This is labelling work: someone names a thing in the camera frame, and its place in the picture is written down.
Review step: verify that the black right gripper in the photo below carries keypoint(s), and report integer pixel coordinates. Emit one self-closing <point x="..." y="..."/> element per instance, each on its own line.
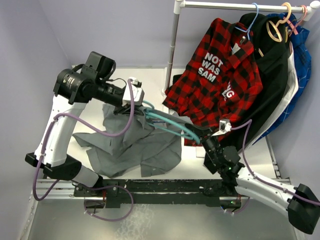
<point x="201" y="131"/>

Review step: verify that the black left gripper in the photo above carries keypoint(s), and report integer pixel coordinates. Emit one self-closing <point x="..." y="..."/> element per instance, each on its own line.
<point x="124" y="110"/>

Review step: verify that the teal plastic hanger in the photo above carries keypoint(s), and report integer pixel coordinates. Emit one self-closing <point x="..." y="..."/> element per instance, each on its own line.
<point x="187" y="133"/>

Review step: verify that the grey button-up shirt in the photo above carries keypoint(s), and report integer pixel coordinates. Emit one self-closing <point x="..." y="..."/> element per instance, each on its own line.
<point x="155" y="150"/>

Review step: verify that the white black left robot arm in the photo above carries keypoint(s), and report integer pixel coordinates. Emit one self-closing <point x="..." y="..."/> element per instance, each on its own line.
<point x="73" y="90"/>

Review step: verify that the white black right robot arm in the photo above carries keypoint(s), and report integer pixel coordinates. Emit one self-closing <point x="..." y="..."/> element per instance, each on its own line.
<point x="299" y="204"/>

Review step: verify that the red black plaid shirt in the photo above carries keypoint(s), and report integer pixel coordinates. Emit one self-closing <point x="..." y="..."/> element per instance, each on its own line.
<point x="221" y="80"/>

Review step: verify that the white hanging shirt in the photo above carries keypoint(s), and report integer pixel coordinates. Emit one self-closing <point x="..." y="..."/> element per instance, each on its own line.
<point x="278" y="115"/>

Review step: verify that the black hanging shirt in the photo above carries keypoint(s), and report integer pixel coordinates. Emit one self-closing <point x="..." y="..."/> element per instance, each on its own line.
<point x="274" y="75"/>

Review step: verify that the beige wooden hanger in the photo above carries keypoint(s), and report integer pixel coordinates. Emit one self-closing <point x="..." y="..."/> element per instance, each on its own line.
<point x="271" y="34"/>

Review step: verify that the blue checked shirt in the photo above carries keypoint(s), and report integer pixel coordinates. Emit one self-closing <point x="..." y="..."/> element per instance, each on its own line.
<point x="302" y="62"/>

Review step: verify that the pink plastic hanger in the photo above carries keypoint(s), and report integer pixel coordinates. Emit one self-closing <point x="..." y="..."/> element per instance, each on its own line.
<point x="292" y="25"/>

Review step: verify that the blue white paper hang tag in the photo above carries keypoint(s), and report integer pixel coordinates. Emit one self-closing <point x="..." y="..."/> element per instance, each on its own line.
<point x="159" y="124"/>

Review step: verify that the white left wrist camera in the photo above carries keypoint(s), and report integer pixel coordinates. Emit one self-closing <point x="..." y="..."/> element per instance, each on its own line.
<point x="138" y="92"/>

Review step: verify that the silver clothes rack frame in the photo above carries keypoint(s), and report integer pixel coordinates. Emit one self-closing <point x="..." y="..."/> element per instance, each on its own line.
<point x="182" y="4"/>

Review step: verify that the aluminium extrusion rail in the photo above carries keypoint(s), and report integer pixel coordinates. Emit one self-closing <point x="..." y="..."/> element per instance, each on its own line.
<point x="250" y="187"/>

